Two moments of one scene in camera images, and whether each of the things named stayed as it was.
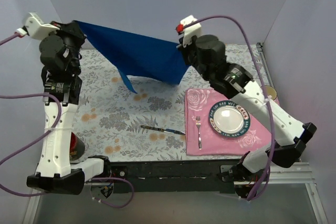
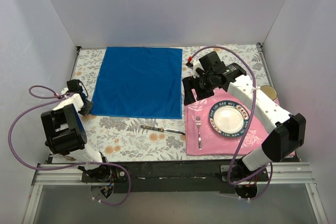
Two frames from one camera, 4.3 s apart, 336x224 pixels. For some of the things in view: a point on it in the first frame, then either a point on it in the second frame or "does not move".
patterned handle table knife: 164,130 does not move
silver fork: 198,121 does not move
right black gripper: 184,52 to 197,87
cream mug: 271,92 does not move
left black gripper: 72,30 to 85,106
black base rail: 181,176 does not move
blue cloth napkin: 158,60 to 139,82
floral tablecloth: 117,124 does not move
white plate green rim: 230,119 does not move
